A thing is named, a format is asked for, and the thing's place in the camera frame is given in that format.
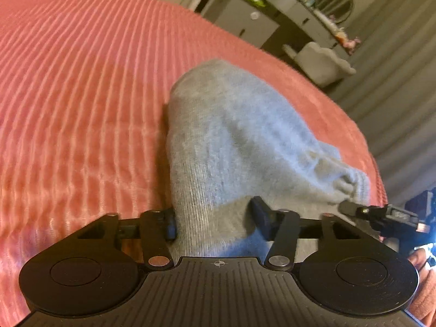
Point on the round vanity mirror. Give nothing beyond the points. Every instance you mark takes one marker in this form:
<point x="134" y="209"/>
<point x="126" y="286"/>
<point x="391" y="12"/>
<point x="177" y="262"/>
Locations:
<point x="340" y="10"/>

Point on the pink ribbed bedspread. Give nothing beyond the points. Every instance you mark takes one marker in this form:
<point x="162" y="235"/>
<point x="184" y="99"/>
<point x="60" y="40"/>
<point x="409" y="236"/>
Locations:
<point x="83" y="87"/>

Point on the grey curtain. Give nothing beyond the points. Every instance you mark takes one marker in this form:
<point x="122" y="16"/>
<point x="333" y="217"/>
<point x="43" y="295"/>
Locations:
<point x="392" y="95"/>

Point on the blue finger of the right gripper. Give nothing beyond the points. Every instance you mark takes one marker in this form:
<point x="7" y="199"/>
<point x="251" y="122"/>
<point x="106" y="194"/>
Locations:
<point x="354" y="211"/>

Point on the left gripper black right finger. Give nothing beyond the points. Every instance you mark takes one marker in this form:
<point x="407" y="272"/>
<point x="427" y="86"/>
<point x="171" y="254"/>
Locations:
<point x="281" y="228"/>

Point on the grey sweatpants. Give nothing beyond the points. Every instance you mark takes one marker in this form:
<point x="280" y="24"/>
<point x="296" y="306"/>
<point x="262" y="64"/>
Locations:
<point x="232" y="137"/>

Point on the grey nightstand cabinet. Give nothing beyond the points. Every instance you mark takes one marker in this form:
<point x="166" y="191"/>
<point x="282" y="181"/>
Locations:
<point x="241" y="19"/>

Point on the person right hand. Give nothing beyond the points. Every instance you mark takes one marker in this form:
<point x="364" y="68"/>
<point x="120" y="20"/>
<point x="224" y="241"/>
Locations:
<point x="419" y="259"/>

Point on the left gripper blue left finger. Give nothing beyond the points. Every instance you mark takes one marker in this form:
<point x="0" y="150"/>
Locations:
<point x="156" y="228"/>

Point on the white shell back chair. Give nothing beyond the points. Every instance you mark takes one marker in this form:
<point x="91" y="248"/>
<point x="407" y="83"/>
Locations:
<point x="321" y="65"/>

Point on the grey vanity desk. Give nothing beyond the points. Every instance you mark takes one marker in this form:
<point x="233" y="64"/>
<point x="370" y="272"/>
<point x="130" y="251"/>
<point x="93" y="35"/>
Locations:
<point x="300" y="24"/>

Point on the pink plush toy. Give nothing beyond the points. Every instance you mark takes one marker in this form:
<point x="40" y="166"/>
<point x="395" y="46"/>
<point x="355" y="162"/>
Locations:
<point x="351" y="45"/>

